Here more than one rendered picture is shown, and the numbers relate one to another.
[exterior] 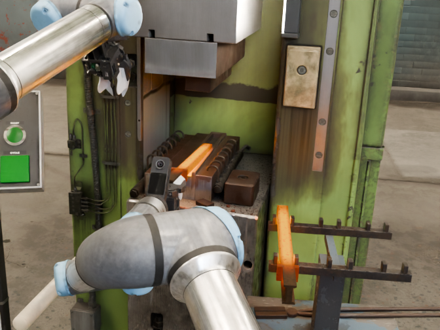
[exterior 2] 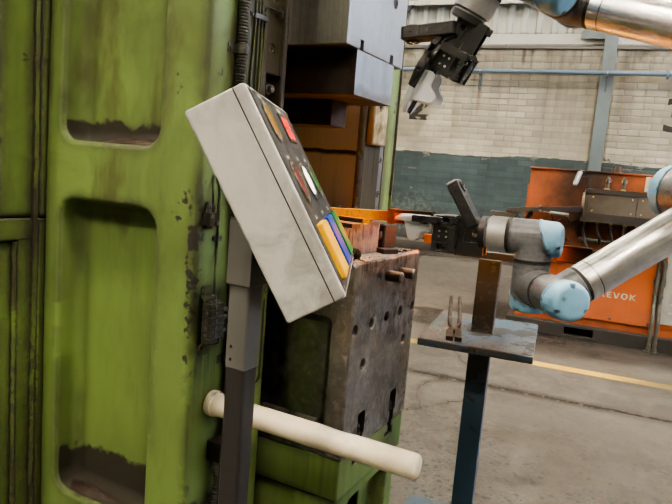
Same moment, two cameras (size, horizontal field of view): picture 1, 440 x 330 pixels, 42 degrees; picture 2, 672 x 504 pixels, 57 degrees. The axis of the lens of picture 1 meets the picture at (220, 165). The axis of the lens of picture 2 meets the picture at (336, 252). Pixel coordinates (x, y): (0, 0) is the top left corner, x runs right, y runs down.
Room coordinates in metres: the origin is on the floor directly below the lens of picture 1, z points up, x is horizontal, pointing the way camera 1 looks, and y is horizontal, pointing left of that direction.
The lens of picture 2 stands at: (1.19, 1.51, 1.11)
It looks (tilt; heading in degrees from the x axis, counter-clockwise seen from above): 8 degrees down; 286
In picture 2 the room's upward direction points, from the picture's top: 5 degrees clockwise
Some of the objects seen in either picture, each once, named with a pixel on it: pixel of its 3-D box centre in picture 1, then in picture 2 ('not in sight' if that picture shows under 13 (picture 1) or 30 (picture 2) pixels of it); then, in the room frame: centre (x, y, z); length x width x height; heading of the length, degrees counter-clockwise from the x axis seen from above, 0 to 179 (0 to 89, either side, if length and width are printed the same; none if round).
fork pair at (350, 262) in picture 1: (334, 241); not in sight; (1.24, -0.28, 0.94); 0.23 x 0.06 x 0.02; 176
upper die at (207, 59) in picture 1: (200, 48); (296, 79); (1.73, 0.08, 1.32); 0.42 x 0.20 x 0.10; 168
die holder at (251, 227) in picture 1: (211, 236); (287, 324); (1.73, 0.02, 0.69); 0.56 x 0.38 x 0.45; 168
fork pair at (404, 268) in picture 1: (385, 245); not in sight; (1.23, -0.40, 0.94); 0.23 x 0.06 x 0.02; 176
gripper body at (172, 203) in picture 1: (160, 203); (460, 233); (1.30, 0.14, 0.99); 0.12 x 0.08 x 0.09; 168
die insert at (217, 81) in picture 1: (209, 72); (286, 112); (1.76, 0.04, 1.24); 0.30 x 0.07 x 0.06; 168
